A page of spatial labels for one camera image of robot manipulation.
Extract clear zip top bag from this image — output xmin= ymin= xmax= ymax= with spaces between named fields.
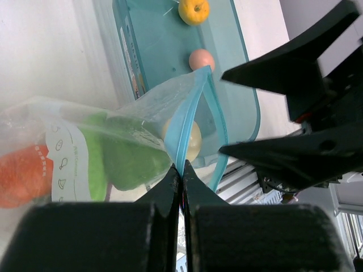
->
xmin=0 ymin=65 xmax=230 ymax=272

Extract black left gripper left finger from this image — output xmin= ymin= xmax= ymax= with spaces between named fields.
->
xmin=1 ymin=167 xmax=180 ymax=271

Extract green bell pepper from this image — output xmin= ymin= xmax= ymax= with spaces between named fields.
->
xmin=85 ymin=113 xmax=172 ymax=191

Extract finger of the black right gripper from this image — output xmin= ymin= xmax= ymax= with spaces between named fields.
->
xmin=221 ymin=0 xmax=361 ymax=100
xmin=220 ymin=122 xmax=362 ymax=190

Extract white slotted cable duct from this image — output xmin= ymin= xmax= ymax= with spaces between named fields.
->
xmin=330 ymin=172 xmax=362 ymax=259

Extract pink egg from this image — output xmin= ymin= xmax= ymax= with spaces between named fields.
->
xmin=189 ymin=49 xmax=215 ymax=71

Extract teal plastic tray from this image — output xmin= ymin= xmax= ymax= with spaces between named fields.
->
xmin=112 ymin=1 xmax=260 ymax=143

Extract aluminium mounting rail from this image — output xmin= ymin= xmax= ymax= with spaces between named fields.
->
xmin=216 ymin=161 xmax=298 ymax=205

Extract light green cucumber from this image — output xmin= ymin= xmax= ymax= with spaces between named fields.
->
xmin=79 ymin=123 xmax=108 ymax=201

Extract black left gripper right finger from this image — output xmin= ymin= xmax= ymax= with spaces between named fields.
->
xmin=182 ymin=161 xmax=354 ymax=271

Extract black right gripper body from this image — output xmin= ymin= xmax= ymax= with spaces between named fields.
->
xmin=286 ymin=0 xmax=363 ymax=182

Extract white egg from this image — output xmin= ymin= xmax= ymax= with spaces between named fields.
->
xmin=161 ymin=117 xmax=202 ymax=164

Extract yellow small pumpkin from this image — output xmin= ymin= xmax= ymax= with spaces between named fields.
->
xmin=178 ymin=0 xmax=210 ymax=26

